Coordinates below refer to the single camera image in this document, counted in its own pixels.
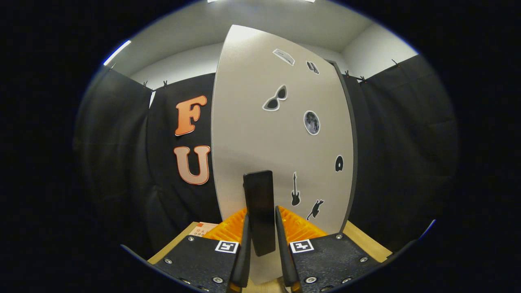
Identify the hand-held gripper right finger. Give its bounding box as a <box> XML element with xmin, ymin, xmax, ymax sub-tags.
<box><xmin>275</xmin><ymin>206</ymin><xmax>393</xmax><ymax>293</ymax></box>

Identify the beige shoe cabinet door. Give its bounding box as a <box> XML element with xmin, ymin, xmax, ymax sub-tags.
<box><xmin>211</xmin><ymin>24</ymin><xmax>355</xmax><ymax>285</ymax></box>

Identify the black door handle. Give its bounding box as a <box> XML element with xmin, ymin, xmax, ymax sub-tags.
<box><xmin>243</xmin><ymin>170</ymin><xmax>276</xmax><ymax>257</ymax></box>

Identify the narrow ceiling light strip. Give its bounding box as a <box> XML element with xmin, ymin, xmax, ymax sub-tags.
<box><xmin>103</xmin><ymin>40</ymin><xmax>132</xmax><ymax>66</ymax></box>

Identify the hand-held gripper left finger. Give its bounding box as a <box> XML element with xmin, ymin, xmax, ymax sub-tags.
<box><xmin>153</xmin><ymin>209</ymin><xmax>252</xmax><ymax>293</ymax></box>

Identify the black backdrop cloth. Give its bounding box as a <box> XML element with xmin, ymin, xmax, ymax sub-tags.
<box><xmin>73</xmin><ymin>54</ymin><xmax>458</xmax><ymax>253</ymax></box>

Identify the orange cover book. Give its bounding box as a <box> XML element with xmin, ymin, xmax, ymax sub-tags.
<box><xmin>188</xmin><ymin>222</ymin><xmax>219</xmax><ymax>238</ymax></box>

